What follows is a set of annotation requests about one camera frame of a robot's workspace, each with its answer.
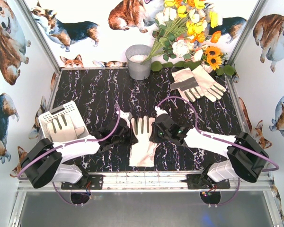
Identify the white grey work glove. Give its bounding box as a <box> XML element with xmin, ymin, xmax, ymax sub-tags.
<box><xmin>47</xmin><ymin>114</ymin><xmax>85</xmax><ymax>142</ymax></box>

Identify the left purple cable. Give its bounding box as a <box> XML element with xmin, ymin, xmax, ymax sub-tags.
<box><xmin>17</xmin><ymin>103</ymin><xmax>121</xmax><ymax>208</ymax></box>

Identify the back grey palm work glove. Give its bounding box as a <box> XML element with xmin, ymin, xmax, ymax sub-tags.
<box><xmin>170</xmin><ymin>68</ymin><xmax>204</xmax><ymax>102</ymax></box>

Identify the artificial flower bouquet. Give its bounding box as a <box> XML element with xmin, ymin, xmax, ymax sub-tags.
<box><xmin>142</xmin><ymin>0</ymin><xmax>235</xmax><ymax>76</ymax></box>

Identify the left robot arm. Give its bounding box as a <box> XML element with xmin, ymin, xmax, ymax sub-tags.
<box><xmin>19</xmin><ymin>120</ymin><xmax>138</xmax><ymax>189</ymax></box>

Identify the white perforated storage basket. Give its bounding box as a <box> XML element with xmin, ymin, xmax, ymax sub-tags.
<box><xmin>38</xmin><ymin>101</ymin><xmax>89</xmax><ymax>142</ymax></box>

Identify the back right white work glove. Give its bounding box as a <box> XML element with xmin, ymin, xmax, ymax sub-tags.
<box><xmin>192</xmin><ymin>66</ymin><xmax>226</xmax><ymax>102</ymax></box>

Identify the purple cable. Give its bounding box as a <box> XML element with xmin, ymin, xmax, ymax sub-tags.
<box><xmin>157</xmin><ymin>96</ymin><xmax>280</xmax><ymax>208</ymax></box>
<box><xmin>17</xmin><ymin>103</ymin><xmax>121</xmax><ymax>208</ymax></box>

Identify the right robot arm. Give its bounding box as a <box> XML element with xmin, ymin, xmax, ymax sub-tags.
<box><xmin>150</xmin><ymin>113</ymin><xmax>268</xmax><ymax>183</ymax></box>

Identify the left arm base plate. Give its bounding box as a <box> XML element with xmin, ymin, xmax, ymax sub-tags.
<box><xmin>61</xmin><ymin>175</ymin><xmax>104</xmax><ymax>190</ymax></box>

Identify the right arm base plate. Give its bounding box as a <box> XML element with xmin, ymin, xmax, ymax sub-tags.
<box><xmin>183</xmin><ymin>174</ymin><xmax>231</xmax><ymax>189</ymax></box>

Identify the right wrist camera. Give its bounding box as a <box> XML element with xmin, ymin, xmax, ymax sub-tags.
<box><xmin>155</xmin><ymin>106</ymin><xmax>167</xmax><ymax>117</ymax></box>

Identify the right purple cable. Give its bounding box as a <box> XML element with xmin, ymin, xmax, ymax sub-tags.
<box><xmin>157</xmin><ymin>96</ymin><xmax>280</xmax><ymax>208</ymax></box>

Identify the grey metal bucket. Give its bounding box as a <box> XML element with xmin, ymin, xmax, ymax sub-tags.
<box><xmin>125</xmin><ymin>44</ymin><xmax>151</xmax><ymax>80</ymax></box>

